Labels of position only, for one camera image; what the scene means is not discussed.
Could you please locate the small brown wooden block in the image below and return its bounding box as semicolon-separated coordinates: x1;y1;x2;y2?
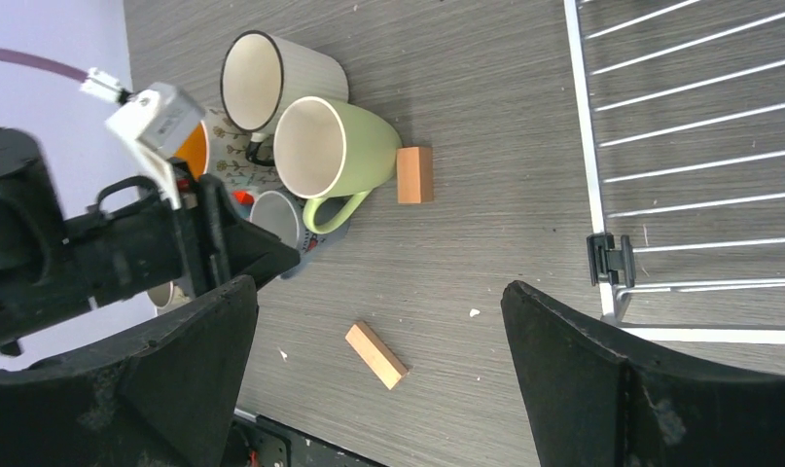
396;146;434;204

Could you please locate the long light wooden block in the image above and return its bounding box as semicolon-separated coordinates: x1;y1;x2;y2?
345;321;409;390

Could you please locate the small grey blue mug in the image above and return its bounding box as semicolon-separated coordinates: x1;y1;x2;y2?
248;189;350;280

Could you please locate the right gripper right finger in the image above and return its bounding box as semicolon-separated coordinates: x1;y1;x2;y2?
501;281;785;466

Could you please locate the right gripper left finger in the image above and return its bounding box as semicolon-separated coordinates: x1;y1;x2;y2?
0;276;258;466

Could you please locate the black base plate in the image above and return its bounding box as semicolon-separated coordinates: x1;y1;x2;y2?
221;409;382;467

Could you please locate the light green mug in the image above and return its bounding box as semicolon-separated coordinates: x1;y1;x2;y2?
273;96;403;234

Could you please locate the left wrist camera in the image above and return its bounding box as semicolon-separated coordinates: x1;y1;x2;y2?
81;68;205;210

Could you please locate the wire dish rack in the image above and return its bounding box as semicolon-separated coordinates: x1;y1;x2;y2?
564;1;785;345

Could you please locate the white fluted bowl cup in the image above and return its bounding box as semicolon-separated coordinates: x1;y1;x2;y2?
220;30;350;166

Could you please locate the red cube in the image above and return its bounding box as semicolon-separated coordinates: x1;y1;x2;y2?
232;190;255;206

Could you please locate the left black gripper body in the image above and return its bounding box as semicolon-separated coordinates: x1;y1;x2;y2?
0;126;204;355

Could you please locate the beige brown cup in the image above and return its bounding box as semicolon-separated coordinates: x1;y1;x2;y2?
146;281;190;313

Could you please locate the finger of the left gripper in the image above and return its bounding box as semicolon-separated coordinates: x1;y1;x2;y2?
196;175;300;294

